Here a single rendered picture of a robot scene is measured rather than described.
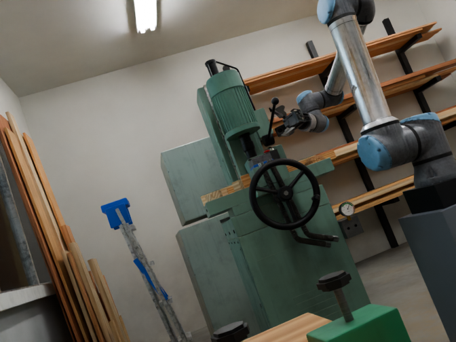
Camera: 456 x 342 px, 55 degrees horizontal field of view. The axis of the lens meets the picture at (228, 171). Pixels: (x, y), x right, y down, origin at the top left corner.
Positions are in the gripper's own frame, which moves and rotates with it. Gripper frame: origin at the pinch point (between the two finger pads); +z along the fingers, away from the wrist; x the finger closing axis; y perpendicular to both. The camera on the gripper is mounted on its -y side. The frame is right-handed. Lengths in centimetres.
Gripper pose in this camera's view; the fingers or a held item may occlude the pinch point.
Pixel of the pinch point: (273, 122)
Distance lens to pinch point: 203.3
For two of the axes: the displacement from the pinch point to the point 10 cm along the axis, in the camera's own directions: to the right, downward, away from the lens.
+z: -7.1, 0.2, -7.0
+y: 6.0, -4.9, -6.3
